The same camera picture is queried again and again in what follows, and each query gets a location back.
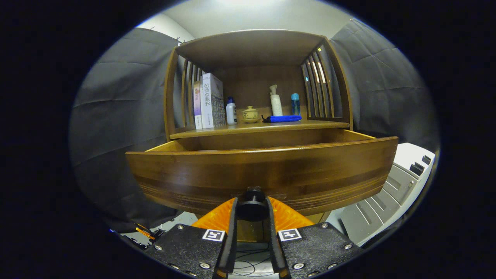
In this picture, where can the wooden cabinet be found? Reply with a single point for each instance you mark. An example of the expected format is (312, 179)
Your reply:
(252, 50)

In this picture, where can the thin purple white book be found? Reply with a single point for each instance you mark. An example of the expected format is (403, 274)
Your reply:
(197, 108)

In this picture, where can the white drawer unit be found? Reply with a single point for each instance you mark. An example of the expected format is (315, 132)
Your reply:
(407, 155)

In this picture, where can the yellow lidded teacup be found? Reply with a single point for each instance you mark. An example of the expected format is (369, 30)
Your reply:
(250, 114)

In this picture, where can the blue folded cloth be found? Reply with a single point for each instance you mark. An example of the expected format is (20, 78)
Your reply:
(285, 118)

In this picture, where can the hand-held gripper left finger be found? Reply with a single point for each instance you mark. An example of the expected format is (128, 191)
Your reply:
(231, 232)

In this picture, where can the clear blue bottle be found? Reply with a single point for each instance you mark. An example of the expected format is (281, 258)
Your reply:
(295, 104)

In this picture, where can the orange black tool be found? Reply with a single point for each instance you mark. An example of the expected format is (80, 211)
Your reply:
(145, 232)

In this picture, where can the wooden countertop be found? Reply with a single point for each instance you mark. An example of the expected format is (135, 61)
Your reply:
(252, 128)

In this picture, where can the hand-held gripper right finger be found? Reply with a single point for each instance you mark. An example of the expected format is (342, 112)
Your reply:
(272, 240)

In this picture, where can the white pump bottle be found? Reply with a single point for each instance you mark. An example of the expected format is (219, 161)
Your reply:
(276, 104)

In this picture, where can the wooden drawer with black knob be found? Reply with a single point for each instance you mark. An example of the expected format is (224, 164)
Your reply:
(271, 170)

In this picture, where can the thick white book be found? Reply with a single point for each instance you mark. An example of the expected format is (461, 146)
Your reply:
(206, 104)

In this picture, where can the white bottle with blue cap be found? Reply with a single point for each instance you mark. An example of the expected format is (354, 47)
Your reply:
(231, 114)

